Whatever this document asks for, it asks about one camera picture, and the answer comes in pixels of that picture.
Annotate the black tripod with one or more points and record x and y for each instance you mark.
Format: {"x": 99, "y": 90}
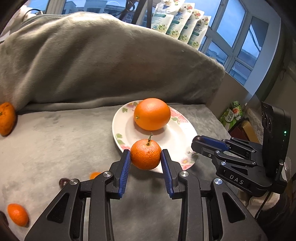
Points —
{"x": 142, "y": 11}

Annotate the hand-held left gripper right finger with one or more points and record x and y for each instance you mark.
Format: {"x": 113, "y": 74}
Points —
{"x": 167, "y": 176}

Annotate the white window frame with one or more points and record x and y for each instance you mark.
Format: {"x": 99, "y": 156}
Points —
{"x": 235, "y": 54}

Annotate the small oval kumquat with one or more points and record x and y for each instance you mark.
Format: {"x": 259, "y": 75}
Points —
{"x": 18, "y": 214}
{"x": 94, "y": 175}

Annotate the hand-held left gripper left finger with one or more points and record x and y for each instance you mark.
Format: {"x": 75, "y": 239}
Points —
{"x": 122, "y": 173}

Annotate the dark cloth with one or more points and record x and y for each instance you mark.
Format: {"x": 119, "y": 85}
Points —
{"x": 277, "y": 215}

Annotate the white green refill pouch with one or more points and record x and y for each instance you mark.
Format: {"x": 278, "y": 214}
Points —
{"x": 179, "y": 24}
{"x": 190, "y": 30}
{"x": 161, "y": 16}
{"x": 200, "y": 34}

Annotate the white lace cloth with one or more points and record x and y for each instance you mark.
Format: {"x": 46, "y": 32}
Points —
{"x": 255, "y": 125}

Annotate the large smooth orange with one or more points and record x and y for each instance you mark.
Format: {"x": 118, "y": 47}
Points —
{"x": 152, "y": 114}

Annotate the white floral plate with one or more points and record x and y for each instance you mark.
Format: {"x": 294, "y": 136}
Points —
{"x": 175, "y": 139}

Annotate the small tangerine with stem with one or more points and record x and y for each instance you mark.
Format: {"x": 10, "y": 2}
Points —
{"x": 145, "y": 155}

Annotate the brown box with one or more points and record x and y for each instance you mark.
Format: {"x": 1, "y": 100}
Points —
{"x": 246, "y": 131}

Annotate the dark brown round fruit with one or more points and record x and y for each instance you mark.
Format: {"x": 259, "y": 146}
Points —
{"x": 63, "y": 182}

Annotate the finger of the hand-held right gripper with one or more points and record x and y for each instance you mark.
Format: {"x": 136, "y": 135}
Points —
{"x": 238, "y": 160}
{"x": 214, "y": 143}

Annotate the grey plush blanket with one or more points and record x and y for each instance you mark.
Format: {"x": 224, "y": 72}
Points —
{"x": 92, "y": 69}

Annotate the medium orange mandarin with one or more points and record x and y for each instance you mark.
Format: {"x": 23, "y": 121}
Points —
{"x": 6, "y": 119}

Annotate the green carton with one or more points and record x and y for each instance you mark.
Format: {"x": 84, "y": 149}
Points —
{"x": 231, "y": 115}

